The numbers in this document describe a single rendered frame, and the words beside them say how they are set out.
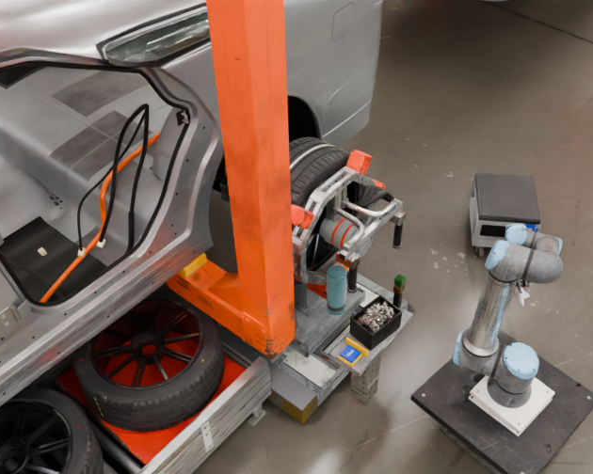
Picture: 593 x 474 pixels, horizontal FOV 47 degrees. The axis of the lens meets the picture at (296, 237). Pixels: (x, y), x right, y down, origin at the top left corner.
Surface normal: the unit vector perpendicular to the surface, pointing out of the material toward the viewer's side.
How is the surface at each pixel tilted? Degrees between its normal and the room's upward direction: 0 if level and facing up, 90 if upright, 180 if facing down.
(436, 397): 0
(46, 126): 6
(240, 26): 90
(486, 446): 0
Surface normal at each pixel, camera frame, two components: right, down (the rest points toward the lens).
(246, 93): -0.64, 0.55
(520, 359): 0.05, -0.62
